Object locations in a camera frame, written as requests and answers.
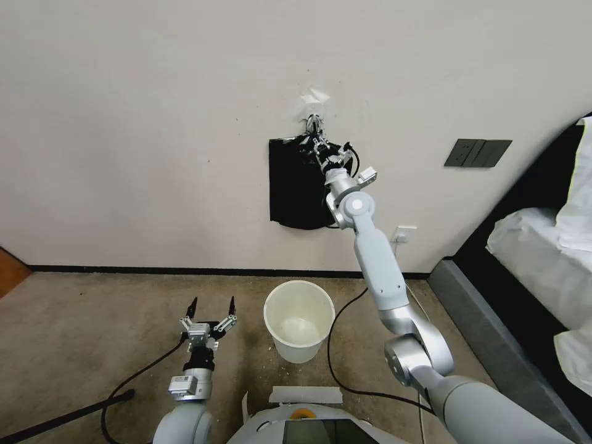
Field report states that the white power cable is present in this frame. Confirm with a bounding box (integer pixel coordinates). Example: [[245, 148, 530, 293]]
[[393, 239, 429, 323]]

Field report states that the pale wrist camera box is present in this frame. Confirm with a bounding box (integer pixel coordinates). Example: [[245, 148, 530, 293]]
[[188, 323, 211, 347]]

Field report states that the white robot front shell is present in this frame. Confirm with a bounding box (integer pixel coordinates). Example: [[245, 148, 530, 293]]
[[225, 401, 385, 444]]

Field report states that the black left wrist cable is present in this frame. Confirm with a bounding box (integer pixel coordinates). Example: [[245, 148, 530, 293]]
[[102, 330, 189, 444]]

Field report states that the white pillow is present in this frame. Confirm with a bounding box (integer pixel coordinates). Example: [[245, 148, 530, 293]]
[[554, 117, 592, 253]]

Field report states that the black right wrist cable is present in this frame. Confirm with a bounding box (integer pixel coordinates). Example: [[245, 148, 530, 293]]
[[343, 141, 361, 182]]

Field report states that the black plastic trash bag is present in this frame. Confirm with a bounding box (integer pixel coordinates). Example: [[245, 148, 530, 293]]
[[268, 134, 347, 231]]

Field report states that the black baseboard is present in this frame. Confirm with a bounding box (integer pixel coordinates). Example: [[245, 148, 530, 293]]
[[27, 264, 440, 282]]

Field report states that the white duvet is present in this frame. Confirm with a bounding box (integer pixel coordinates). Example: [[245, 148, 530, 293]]
[[484, 206, 592, 400]]

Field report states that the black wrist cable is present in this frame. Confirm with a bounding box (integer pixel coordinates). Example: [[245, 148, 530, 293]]
[[102, 330, 189, 444], [343, 141, 361, 182]]

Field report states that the black rod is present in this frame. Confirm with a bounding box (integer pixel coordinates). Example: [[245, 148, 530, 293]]
[[0, 388, 136, 443]]

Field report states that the black floor cable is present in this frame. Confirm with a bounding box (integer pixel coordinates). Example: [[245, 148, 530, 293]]
[[327, 285, 438, 415]]

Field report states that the brown wooden furniture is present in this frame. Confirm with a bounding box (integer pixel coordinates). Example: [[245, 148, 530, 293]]
[[0, 246, 34, 302]]

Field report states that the dark grey wall switch panel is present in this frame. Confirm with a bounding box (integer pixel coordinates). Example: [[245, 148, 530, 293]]
[[443, 138, 513, 169]]

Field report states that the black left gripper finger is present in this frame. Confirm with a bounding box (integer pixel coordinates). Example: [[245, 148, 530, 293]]
[[212, 297, 239, 342], [178, 297, 200, 335]]

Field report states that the white round trash bin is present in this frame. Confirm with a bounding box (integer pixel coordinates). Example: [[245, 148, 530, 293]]
[[263, 280, 337, 364]]

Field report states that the dark grey bed frame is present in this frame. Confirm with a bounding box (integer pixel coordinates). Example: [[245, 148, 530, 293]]
[[427, 118, 592, 444]]

